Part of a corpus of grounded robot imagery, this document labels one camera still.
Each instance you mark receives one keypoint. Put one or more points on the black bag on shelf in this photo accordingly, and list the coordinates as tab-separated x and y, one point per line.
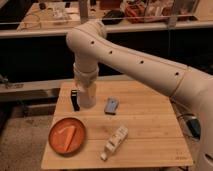
112	17

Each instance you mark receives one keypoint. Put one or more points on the black power adapter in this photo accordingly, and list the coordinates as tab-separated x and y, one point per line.
194	127

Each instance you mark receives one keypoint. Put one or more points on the orange round plate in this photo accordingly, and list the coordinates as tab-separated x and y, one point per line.
77	141

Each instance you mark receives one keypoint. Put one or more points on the blue grey stapler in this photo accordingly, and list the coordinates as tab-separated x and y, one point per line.
111	106

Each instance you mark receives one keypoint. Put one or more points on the orange carrot piece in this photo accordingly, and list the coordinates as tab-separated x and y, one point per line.
65	137

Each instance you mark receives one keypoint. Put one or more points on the metal shelf post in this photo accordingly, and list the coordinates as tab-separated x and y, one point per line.
83	10

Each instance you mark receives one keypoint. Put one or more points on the black eraser block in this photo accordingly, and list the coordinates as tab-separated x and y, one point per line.
73	96

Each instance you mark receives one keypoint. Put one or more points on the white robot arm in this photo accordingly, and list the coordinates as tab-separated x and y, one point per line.
187	86

